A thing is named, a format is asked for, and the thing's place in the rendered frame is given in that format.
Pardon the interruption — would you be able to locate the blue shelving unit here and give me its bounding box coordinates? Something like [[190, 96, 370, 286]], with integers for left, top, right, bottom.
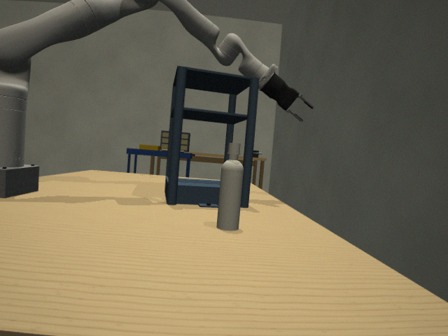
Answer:
[[166, 66, 259, 208]]

